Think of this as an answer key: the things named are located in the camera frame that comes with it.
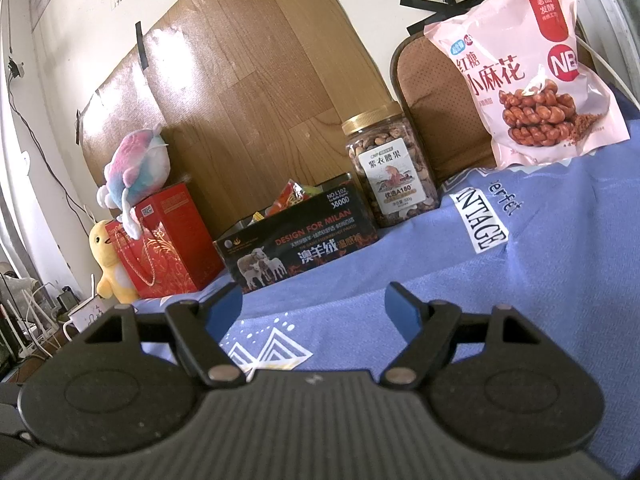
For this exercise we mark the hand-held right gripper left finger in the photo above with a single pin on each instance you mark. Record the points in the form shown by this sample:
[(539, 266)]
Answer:
[(222, 310)]

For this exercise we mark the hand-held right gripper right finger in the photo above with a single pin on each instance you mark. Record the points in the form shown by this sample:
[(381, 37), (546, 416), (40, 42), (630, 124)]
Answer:
[(402, 310)]

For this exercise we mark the black printed box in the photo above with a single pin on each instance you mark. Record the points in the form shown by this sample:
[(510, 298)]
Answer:
[(300, 250)]

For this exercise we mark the red snack packet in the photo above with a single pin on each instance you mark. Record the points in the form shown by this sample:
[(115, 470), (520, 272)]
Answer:
[(287, 197)]

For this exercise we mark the red gift bag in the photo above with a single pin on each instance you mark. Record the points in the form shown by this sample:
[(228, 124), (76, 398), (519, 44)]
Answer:
[(150, 265)]

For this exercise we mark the red box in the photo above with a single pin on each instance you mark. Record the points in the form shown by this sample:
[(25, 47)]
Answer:
[(185, 230)]

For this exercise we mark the yellow duck plush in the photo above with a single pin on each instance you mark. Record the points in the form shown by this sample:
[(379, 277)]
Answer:
[(107, 250)]

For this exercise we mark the white enamel mug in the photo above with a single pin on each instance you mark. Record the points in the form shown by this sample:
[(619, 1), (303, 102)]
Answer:
[(92, 316)]

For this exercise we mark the clear nut jar gold lid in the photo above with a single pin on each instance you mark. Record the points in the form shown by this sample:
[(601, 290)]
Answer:
[(390, 175)]

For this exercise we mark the blue printed bedsheet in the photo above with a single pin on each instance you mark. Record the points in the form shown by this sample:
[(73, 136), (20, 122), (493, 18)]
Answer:
[(550, 240)]

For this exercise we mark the pink blue plush toy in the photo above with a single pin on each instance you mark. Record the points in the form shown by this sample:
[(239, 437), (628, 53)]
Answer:
[(137, 165)]

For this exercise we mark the wooden board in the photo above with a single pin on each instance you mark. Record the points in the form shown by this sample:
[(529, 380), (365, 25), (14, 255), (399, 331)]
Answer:
[(250, 85)]

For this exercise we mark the black tape strip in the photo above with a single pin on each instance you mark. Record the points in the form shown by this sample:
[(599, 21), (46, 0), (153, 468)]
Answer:
[(142, 45), (79, 125)]

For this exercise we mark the large pink snack bag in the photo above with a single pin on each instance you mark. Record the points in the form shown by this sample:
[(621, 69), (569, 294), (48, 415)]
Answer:
[(525, 75)]

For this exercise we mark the crossed black tape strips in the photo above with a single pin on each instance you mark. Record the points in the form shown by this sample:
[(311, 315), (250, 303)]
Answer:
[(425, 4)]

